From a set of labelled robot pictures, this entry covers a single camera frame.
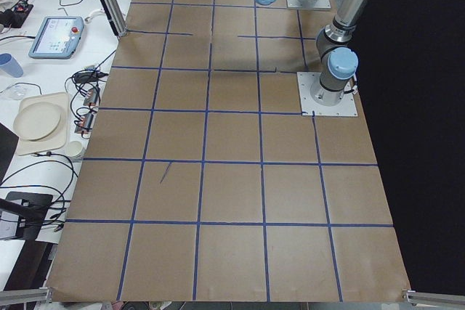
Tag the black monitor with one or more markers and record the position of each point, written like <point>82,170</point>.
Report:
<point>8,145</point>

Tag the blue teach pendant near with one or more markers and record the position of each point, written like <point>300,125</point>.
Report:
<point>57,38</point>

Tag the beige round plate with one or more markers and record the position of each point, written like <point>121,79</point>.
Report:
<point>37,121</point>

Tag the white paper cup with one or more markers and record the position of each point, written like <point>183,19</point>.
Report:
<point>75,150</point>

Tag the beige tray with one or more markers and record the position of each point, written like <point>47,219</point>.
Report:
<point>58,138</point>

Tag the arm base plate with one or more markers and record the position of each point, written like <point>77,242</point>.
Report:
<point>314,5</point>
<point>316,101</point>

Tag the blue plastic cup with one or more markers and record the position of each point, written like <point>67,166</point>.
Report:
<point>10,65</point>

